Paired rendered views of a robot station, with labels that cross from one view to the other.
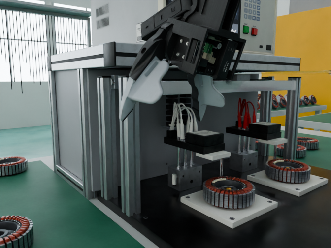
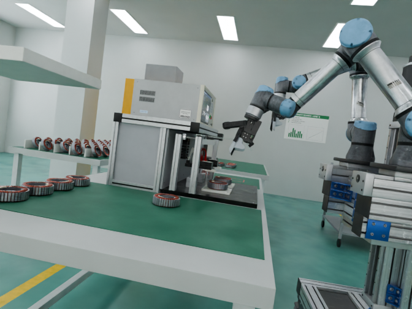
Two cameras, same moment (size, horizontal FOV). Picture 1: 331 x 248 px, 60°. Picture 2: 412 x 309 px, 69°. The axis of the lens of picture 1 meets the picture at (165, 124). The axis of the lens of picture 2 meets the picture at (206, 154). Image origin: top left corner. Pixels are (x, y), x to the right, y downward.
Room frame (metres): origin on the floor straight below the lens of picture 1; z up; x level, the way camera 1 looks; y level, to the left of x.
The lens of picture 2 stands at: (-0.52, 1.03, 1.04)
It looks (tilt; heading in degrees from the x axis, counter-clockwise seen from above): 3 degrees down; 317
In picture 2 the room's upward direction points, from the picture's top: 8 degrees clockwise
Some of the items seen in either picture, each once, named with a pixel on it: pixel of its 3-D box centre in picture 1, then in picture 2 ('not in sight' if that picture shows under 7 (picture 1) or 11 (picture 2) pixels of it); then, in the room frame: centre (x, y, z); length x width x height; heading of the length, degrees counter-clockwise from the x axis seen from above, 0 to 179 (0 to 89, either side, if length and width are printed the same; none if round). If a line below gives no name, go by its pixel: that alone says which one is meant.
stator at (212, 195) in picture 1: (228, 191); (217, 185); (0.60, -0.14, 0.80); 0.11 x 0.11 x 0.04
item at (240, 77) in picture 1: (237, 78); not in sight; (0.88, -0.22, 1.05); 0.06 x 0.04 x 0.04; 127
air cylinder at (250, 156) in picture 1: (243, 159); (200, 177); (0.86, -0.24, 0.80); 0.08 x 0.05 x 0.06; 127
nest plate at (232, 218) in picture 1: (228, 201); (217, 189); (0.60, -0.14, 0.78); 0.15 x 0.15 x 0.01; 37
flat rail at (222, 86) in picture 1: (232, 86); (208, 141); (0.76, -0.17, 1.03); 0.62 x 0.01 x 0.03; 127
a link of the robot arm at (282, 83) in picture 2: not in sight; (281, 85); (0.61, -0.62, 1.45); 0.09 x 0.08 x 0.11; 34
